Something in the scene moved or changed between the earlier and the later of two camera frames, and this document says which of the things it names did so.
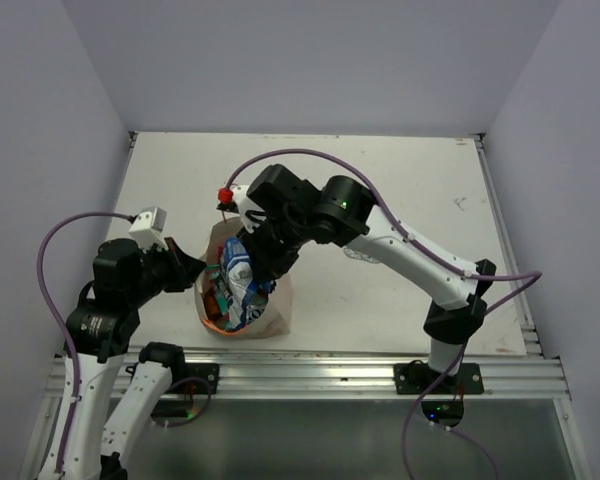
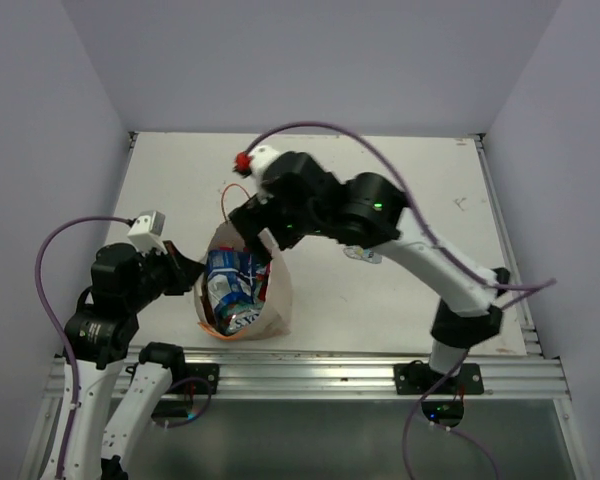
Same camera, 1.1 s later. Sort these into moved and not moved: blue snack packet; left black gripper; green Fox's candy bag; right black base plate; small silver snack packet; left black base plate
Moved: green Fox's candy bag; blue snack packet
Not moved: small silver snack packet; left black gripper; left black base plate; right black base plate
